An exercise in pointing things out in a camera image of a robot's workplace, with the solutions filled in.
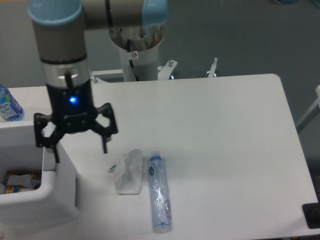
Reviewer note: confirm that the trash inside the can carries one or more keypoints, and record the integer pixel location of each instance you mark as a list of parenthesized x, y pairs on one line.
[(18, 181)]

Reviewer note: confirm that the white push-lid trash can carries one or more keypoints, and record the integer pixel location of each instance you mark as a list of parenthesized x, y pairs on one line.
[(55, 201)]

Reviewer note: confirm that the white base frame with bolts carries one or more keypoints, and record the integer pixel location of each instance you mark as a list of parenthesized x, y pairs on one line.
[(164, 73)]

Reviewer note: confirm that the crumpled white plastic wrapper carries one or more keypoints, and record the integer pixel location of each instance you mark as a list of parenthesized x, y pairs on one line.
[(127, 173)]

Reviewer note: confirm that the white frame at right edge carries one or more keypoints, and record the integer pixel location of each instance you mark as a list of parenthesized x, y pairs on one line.
[(310, 113)]

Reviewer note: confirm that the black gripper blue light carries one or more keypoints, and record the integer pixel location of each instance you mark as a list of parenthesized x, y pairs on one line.
[(72, 110)]

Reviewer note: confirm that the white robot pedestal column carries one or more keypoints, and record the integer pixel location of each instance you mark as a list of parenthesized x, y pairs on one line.
[(138, 50)]

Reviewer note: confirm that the blue labelled water bottle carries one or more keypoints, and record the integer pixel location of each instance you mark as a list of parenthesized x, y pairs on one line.
[(10, 109)]

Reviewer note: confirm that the black clamp at table corner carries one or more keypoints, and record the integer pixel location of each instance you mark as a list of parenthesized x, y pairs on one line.
[(311, 213)]

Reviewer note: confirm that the empty clear plastic bottle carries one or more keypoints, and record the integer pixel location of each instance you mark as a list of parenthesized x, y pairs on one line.
[(161, 211)]

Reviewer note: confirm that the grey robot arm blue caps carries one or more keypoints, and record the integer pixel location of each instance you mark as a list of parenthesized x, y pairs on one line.
[(136, 26)]

